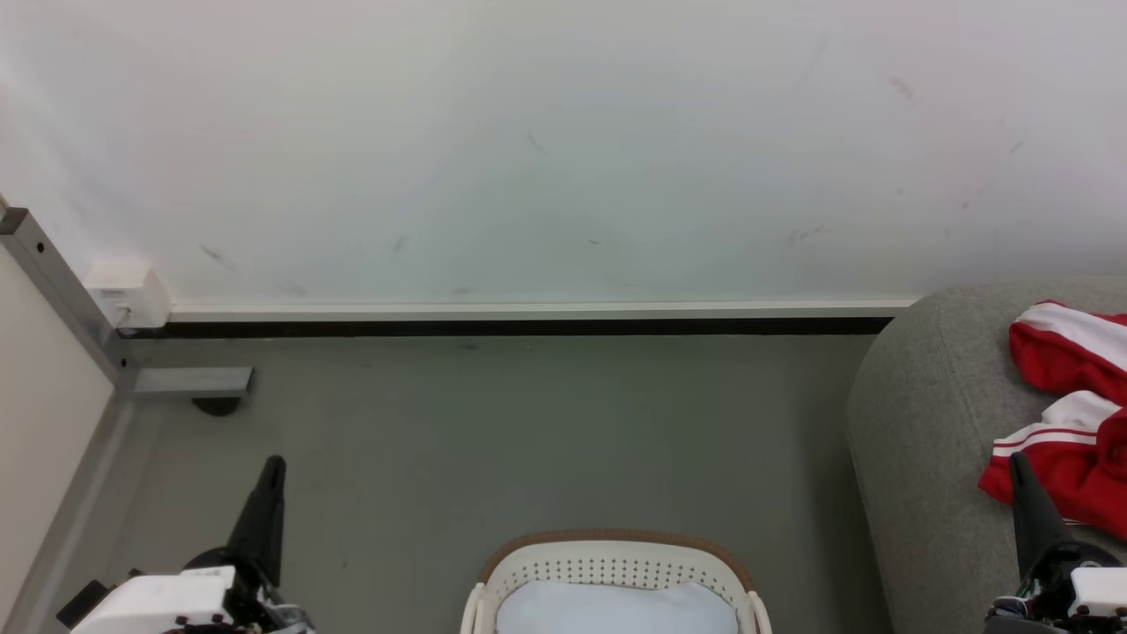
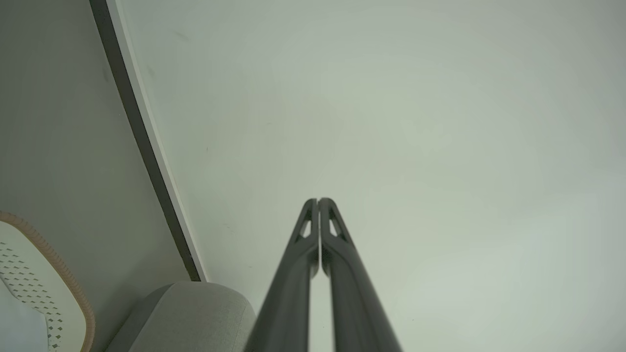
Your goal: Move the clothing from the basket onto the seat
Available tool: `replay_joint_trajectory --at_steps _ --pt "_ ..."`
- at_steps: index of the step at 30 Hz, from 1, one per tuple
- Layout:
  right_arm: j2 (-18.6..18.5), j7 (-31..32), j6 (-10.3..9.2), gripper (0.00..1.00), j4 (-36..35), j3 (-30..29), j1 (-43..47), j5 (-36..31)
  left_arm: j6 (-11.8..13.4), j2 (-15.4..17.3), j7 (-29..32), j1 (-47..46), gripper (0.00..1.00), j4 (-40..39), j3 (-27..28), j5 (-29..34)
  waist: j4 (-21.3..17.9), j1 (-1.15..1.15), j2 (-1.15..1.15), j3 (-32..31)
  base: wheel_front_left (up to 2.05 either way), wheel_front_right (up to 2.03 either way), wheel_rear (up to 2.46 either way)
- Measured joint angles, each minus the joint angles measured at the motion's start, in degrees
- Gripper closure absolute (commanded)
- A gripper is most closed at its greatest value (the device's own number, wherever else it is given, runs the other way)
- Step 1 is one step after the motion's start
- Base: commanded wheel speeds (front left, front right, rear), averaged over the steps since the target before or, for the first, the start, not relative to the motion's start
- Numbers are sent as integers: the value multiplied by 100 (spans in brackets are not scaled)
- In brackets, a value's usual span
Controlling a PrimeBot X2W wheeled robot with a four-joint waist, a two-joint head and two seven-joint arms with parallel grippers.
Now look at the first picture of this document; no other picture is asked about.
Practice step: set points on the white and black baseboard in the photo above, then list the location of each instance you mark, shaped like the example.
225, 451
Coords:
528, 319

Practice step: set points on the grey metal foot bracket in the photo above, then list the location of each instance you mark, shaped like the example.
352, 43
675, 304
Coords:
194, 380

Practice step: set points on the red and white jacket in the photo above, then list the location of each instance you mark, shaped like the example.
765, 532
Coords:
1083, 475

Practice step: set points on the white cloth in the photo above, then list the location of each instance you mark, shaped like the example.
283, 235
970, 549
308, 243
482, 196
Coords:
616, 609

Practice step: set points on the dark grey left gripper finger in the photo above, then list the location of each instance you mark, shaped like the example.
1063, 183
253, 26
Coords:
264, 519

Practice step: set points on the white laundry basket brown rim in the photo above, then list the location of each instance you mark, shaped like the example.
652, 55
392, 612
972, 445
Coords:
616, 563

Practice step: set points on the white wall socket box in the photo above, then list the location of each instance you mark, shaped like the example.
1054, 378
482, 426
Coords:
128, 291

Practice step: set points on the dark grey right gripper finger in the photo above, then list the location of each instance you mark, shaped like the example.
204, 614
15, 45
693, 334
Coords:
1034, 511

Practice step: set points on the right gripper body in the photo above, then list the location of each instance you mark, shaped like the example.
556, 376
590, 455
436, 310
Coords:
1087, 594

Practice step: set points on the grey metal partition frame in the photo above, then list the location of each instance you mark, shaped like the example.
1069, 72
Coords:
53, 273

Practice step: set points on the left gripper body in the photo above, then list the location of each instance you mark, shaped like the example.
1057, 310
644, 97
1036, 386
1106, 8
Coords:
167, 603

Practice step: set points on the beige partition panel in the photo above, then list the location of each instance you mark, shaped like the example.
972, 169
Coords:
44, 423

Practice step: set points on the black round foot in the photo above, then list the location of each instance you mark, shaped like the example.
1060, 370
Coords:
217, 405

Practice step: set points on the grey fabric sofa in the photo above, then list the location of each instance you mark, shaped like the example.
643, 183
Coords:
924, 423

